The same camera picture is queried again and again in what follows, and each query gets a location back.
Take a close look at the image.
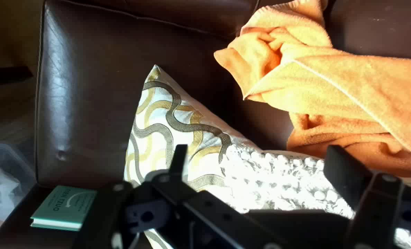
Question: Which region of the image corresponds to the clear plastic storage bin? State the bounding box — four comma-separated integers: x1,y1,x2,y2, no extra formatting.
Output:
0,144,35,227

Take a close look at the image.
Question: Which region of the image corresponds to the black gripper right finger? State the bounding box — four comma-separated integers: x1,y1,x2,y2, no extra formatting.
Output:
324,145,403,249

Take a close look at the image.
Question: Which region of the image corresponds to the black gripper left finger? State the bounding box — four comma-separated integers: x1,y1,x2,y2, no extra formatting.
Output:
151,144,235,213

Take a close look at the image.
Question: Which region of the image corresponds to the orange towel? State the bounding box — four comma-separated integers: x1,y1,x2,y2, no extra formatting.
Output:
215,0,411,177

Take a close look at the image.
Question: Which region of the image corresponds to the brown leather sofa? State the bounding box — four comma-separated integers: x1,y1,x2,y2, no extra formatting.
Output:
0,0,411,249

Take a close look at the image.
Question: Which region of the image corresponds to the yellow grey wave pillow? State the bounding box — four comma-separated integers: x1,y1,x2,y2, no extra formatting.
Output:
122,64,262,249

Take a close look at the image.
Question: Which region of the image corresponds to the green book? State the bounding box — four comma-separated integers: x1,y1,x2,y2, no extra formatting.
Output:
31,185,97,231

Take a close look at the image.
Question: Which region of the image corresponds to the blue white woven pillow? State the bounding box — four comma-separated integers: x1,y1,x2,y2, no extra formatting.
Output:
199,140,411,249

